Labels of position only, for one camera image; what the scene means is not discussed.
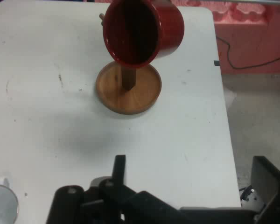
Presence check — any thin dark floor cable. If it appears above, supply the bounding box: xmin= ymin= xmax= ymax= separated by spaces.
xmin=216 ymin=36 xmax=280 ymax=70

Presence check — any white ceramic mug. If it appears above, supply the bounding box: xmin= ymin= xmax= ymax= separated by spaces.
xmin=0 ymin=176 xmax=20 ymax=224

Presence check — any wooden mug tree stand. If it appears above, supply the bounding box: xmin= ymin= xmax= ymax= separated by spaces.
xmin=95 ymin=13 xmax=162 ymax=115

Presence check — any white power strip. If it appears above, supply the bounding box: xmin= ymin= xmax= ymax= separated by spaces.
xmin=238 ymin=185 xmax=266 ymax=217

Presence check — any large pink foam block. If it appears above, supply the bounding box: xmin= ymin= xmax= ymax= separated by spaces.
xmin=211 ymin=0 xmax=280 ymax=74

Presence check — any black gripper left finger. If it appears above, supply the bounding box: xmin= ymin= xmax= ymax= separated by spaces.
xmin=46 ymin=154 xmax=185 ymax=224

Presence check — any red ceramic mug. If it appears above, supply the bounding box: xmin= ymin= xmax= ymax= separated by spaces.
xmin=102 ymin=0 xmax=185 ymax=69

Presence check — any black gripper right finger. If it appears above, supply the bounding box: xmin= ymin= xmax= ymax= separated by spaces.
xmin=250 ymin=155 xmax=280 ymax=224

